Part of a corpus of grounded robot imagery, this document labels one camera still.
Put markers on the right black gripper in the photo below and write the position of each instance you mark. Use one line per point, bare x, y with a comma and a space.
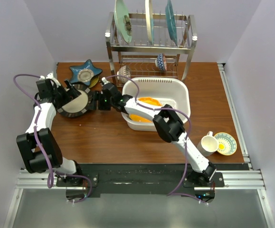
98, 95

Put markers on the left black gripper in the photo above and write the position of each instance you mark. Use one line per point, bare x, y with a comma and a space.
68, 98

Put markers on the black striped rim plate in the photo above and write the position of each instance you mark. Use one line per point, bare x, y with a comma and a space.
78, 106

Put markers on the blue star shaped dish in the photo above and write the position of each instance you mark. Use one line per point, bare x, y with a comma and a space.
84, 73

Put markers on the yellow dotted plate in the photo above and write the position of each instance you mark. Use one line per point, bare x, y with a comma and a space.
148, 100

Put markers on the white plastic bin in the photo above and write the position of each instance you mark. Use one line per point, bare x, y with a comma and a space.
159, 91

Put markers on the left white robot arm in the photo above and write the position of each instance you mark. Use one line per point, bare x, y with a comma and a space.
38, 147

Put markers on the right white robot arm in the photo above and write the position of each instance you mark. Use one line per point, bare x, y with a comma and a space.
167, 123

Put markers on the green leaf pattern plate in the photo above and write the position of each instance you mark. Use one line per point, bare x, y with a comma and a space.
94, 81

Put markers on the brown patterned bowl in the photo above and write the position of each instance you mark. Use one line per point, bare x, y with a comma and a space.
124, 74

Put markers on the steel dish rack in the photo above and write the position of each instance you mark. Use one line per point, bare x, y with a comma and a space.
140, 56

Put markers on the blue zigzag bowl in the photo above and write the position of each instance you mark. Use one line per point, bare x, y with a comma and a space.
160, 62

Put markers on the mint floral plate in rack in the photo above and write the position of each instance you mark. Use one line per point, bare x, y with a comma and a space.
122, 20

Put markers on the cream rimmed plate in rack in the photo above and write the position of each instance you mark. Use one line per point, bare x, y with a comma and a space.
149, 21

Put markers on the teal plate in rack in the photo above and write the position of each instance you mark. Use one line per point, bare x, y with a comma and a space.
171, 24

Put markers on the white ceramic mug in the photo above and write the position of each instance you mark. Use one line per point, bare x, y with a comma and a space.
208, 144

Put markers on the teal yellow patterned saucer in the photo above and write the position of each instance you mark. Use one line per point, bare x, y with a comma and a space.
227, 144

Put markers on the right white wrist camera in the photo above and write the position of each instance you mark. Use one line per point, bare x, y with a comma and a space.
104, 81

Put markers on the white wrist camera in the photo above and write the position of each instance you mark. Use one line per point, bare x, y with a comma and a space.
104, 81
48, 76

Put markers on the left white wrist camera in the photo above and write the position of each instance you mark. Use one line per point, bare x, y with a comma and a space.
48, 76

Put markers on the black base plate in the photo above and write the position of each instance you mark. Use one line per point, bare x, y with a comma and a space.
143, 178

